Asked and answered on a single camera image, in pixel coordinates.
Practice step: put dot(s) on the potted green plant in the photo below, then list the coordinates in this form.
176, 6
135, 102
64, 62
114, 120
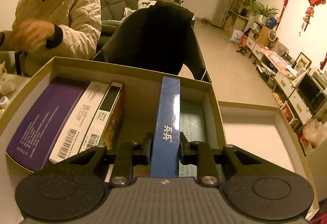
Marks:
263, 11

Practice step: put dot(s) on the blue box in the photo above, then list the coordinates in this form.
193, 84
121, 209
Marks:
166, 116

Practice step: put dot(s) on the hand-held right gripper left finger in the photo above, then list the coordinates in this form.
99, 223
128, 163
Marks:
147, 144

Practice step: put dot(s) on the green white medicine box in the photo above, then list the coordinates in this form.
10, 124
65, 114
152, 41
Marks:
193, 124

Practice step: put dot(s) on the tan cardboard box lid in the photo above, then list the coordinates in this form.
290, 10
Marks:
255, 137

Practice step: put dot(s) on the round white mirror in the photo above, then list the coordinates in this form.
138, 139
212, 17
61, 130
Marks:
272, 37

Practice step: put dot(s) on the tan cardboard box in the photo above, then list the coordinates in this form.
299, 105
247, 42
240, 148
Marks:
143, 73

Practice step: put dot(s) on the plain white medicine box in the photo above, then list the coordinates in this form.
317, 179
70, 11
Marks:
79, 122

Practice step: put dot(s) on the purple box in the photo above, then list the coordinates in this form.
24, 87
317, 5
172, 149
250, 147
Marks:
46, 116

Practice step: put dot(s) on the black chair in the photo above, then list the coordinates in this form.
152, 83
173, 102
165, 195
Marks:
158, 35

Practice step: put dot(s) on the framed picture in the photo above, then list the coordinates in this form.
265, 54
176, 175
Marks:
303, 62

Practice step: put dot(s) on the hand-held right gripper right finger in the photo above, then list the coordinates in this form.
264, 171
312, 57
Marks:
184, 144

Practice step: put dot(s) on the white deer print pillow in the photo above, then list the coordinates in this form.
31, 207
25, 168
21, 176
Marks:
147, 3

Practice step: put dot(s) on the white low cabinets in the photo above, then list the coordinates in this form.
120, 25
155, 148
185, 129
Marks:
283, 83

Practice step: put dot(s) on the crumpled white tissue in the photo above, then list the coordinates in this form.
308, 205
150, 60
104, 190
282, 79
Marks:
6, 83

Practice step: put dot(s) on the white tape roll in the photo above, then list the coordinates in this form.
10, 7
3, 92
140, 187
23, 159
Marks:
4, 102

